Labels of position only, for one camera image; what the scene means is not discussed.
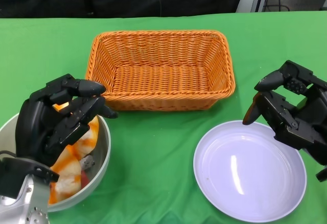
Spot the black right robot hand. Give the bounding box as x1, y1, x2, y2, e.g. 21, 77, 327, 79
242, 60, 327, 168

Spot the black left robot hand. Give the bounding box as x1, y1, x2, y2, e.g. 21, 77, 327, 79
15, 73, 119, 168

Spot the orange striped pumpkin bread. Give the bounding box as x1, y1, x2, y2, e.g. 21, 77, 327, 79
48, 147, 83, 205
53, 101, 100, 158

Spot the pale grey-green bowl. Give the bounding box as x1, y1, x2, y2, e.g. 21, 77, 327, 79
0, 111, 112, 212

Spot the lavender round plate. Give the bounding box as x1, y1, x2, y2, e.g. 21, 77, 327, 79
193, 120, 307, 222

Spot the orange wicker basket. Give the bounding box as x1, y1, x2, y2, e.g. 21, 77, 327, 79
85, 29, 236, 112

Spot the green tablecloth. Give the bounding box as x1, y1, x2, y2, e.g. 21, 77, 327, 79
0, 10, 327, 224

